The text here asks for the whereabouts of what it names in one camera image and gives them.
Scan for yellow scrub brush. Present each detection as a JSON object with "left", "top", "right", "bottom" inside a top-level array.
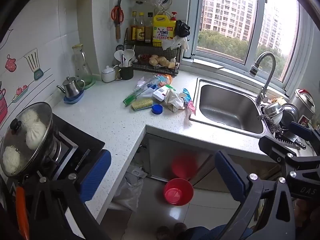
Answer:
[{"left": 131, "top": 99, "right": 153, "bottom": 111}]

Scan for steel wool scrubber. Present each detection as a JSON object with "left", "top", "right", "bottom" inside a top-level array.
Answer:
[{"left": 260, "top": 114, "right": 284, "bottom": 133}]

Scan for steel pot with glass lid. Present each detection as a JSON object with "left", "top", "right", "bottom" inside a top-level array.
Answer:
[{"left": 0, "top": 102, "right": 62, "bottom": 177}]

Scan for green long packet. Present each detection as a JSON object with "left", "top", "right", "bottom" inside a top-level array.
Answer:
[{"left": 123, "top": 90, "right": 140, "bottom": 107}]

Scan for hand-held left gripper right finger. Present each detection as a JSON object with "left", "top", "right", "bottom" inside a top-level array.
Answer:
[{"left": 214, "top": 151, "right": 297, "bottom": 240}]

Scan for black plastic bag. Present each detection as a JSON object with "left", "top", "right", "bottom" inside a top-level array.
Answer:
[{"left": 175, "top": 20, "right": 190, "bottom": 38}]

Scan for brown sauce bottle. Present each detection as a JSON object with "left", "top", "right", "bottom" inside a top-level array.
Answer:
[
  {"left": 137, "top": 12, "right": 146, "bottom": 42},
  {"left": 129, "top": 11, "right": 138, "bottom": 42}
]

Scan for black handled kitchen knife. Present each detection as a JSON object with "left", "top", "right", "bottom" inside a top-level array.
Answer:
[{"left": 275, "top": 134, "right": 307, "bottom": 150}]

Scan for white rice cooker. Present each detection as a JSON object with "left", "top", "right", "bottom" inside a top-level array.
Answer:
[{"left": 291, "top": 89, "right": 316, "bottom": 123}]

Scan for clear plastic packaging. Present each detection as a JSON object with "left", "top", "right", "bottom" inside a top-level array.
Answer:
[{"left": 135, "top": 76, "right": 160, "bottom": 98}]

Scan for orange snack packet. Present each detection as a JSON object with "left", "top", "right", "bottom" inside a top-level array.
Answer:
[{"left": 156, "top": 74, "right": 173, "bottom": 85}]

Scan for glass carafe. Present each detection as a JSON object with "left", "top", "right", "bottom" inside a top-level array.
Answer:
[{"left": 72, "top": 44, "right": 92, "bottom": 85}]

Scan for person's jeans legs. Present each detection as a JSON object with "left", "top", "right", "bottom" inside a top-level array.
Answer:
[{"left": 179, "top": 225, "right": 255, "bottom": 240}]

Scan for dark green mug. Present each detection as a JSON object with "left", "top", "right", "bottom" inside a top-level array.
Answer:
[{"left": 118, "top": 64, "right": 134, "bottom": 80}]

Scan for orange handled scissors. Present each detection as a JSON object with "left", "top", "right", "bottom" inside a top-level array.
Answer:
[{"left": 111, "top": 0, "right": 124, "bottom": 22}]

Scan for ginger roots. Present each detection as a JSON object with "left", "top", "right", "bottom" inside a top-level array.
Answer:
[{"left": 149, "top": 54, "right": 175, "bottom": 68}]

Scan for green coaster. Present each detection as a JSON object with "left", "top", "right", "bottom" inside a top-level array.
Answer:
[{"left": 81, "top": 76, "right": 96, "bottom": 90}]

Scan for white plastic bag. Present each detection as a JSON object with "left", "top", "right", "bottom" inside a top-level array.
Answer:
[{"left": 107, "top": 170, "right": 144, "bottom": 212}]

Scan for yellow detergent jug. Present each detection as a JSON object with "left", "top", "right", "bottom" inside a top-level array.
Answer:
[{"left": 152, "top": 11, "right": 177, "bottom": 47}]

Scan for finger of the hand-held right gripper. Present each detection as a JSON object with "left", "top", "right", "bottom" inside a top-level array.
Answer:
[
  {"left": 289, "top": 121, "right": 320, "bottom": 153},
  {"left": 259, "top": 135, "right": 300, "bottom": 170}
]

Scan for red plastic bin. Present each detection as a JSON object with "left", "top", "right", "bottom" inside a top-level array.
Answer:
[{"left": 164, "top": 178, "right": 194, "bottom": 207}]

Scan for blue saucer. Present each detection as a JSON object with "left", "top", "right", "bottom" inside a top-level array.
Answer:
[{"left": 63, "top": 90, "right": 85, "bottom": 104}]

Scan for steel cabinet door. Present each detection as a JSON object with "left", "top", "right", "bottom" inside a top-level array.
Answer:
[{"left": 146, "top": 132, "right": 220, "bottom": 183}]

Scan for dark sauce bottle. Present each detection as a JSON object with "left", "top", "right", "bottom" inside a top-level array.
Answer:
[{"left": 145, "top": 12, "right": 153, "bottom": 42}]

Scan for pink slipper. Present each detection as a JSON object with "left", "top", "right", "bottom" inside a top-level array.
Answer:
[
  {"left": 174, "top": 222, "right": 188, "bottom": 234},
  {"left": 156, "top": 226, "right": 170, "bottom": 240}
]

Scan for steel sink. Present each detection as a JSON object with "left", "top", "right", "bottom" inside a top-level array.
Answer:
[{"left": 189, "top": 77, "right": 267, "bottom": 138}]

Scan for black wire rack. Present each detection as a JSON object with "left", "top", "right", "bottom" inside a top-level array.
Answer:
[{"left": 124, "top": 27, "right": 182, "bottom": 74}]

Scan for steel teapot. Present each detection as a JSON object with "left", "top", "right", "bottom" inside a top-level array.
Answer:
[{"left": 57, "top": 76, "right": 85, "bottom": 98}]

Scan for window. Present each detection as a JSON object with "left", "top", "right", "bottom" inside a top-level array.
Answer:
[{"left": 187, "top": 0, "right": 310, "bottom": 98}]

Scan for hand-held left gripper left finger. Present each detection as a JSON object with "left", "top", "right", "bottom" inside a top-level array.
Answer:
[{"left": 30, "top": 149, "right": 112, "bottom": 240}]

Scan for white rubber gloves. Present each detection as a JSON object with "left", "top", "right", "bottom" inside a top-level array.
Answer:
[{"left": 162, "top": 36, "right": 189, "bottom": 54}]

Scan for steel faucet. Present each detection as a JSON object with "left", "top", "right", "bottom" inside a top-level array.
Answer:
[{"left": 249, "top": 52, "right": 276, "bottom": 104}]

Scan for white lidded jar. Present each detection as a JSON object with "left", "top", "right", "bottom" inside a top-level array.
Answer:
[{"left": 101, "top": 65, "right": 119, "bottom": 83}]

